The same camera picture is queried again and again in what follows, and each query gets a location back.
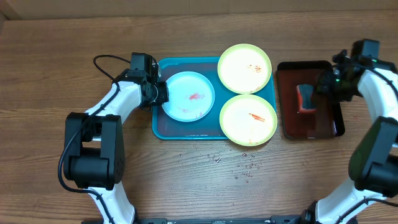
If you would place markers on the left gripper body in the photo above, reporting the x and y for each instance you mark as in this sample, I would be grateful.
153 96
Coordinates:
160 94

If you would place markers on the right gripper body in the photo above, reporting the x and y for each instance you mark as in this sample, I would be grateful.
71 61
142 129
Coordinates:
321 86

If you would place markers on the orange sponge with dark scourer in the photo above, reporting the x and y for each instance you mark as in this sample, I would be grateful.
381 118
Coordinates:
304 96

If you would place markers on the light blue plate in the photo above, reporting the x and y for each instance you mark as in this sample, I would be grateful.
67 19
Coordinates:
191 96

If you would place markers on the yellow-green plate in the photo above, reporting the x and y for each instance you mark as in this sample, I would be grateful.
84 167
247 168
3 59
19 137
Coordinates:
244 68
248 120

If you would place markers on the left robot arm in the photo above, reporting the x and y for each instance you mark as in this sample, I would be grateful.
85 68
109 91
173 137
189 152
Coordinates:
93 159

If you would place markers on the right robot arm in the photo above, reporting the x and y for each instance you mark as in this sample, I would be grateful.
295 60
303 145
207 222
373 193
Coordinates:
372 168

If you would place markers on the teal plastic tray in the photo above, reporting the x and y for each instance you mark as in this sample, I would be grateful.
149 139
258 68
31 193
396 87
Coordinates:
207 128

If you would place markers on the black red lacquer tray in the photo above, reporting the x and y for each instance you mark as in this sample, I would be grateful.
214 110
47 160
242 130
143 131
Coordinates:
326 122

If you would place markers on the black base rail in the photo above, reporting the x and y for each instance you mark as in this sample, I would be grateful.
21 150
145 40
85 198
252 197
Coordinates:
276 219

